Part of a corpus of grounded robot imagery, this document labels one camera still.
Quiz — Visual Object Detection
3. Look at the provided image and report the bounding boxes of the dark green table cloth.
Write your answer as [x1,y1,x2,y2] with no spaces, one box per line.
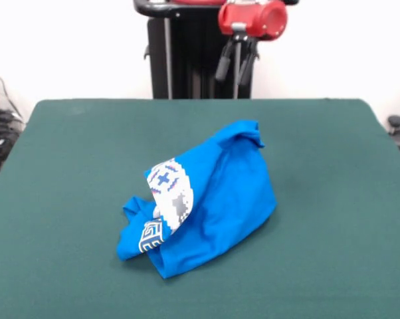
[0,98,400,319]

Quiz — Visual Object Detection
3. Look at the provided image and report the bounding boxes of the blue printed T-shirt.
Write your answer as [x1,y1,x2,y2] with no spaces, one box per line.
[116,119,277,280]

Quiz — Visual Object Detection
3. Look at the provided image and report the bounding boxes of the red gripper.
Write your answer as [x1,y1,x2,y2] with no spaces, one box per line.
[215,1,289,86]

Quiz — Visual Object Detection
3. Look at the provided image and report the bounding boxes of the black cable tangle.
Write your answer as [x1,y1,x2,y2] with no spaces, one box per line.
[0,61,27,175]

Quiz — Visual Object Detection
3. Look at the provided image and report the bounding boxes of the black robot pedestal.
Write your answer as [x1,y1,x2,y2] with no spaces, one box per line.
[133,0,276,100]

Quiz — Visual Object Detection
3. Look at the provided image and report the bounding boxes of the black office chair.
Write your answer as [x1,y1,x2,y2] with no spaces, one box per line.
[387,114,400,167]

